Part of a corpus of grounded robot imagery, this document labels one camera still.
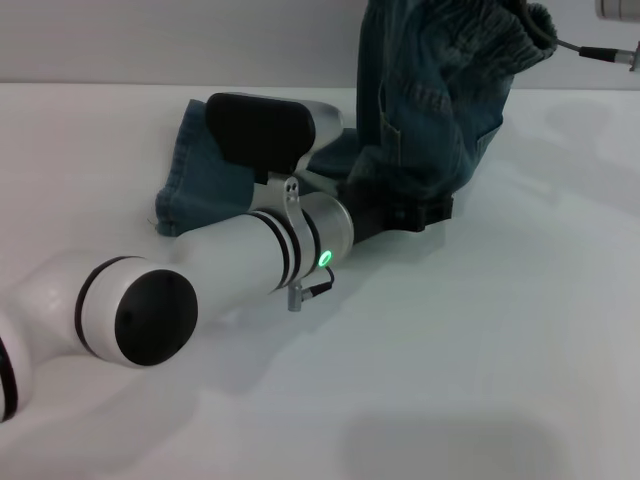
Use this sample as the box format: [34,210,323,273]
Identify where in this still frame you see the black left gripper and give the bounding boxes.
[339,185,457,247]

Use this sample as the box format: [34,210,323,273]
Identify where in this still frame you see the blue denim shorts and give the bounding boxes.
[152,0,559,239]

